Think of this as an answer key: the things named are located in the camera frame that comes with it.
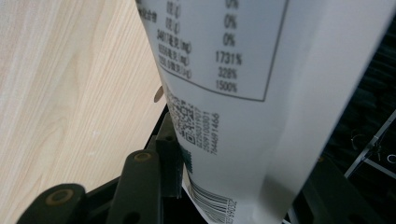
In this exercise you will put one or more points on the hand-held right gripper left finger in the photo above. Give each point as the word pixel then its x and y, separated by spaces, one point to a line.
pixel 140 186

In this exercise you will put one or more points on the silver metal stand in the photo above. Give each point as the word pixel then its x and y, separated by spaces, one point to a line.
pixel 370 146

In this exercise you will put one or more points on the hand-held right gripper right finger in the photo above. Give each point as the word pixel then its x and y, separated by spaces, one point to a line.
pixel 336 193

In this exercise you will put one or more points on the blue and white plastic pouch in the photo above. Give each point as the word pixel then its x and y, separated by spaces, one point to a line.
pixel 255 109

